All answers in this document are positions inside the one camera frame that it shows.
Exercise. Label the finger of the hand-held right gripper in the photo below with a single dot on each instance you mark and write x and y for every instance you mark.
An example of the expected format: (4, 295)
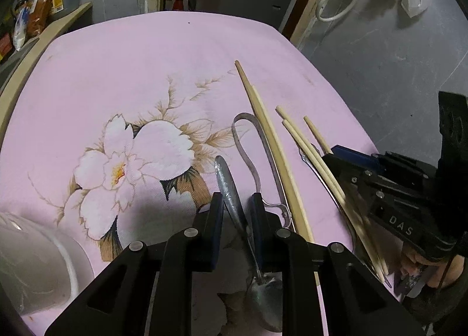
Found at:
(351, 155)
(365, 189)

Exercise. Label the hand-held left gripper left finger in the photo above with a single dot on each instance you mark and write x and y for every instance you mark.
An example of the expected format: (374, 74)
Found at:
(218, 211)

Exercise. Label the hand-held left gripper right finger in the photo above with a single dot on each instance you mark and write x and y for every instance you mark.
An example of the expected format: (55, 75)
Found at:
(254, 219)

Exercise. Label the silver metal spoon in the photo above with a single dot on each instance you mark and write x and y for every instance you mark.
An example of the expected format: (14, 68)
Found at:
(226, 182)

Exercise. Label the silver metal fork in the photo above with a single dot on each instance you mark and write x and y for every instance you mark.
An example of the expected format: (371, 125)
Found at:
(305, 160)

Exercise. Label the long wooden chopstick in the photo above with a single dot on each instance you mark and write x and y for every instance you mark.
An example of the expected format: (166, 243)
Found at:
(287, 175)

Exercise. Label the person's right hand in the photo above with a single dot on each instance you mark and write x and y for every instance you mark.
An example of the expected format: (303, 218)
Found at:
(416, 261)

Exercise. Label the bent metal tongs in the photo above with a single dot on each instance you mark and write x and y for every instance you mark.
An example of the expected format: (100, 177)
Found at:
(237, 138)

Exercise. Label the pink floral tablecloth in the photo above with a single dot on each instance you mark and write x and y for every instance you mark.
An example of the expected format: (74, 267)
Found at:
(146, 65)

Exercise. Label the small red bottle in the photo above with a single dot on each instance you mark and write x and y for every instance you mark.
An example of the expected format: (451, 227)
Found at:
(178, 2)

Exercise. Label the blue and white packet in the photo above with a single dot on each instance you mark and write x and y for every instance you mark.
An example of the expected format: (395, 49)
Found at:
(21, 28)

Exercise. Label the wooden door frame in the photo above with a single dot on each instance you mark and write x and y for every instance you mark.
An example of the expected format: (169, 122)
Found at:
(310, 3)

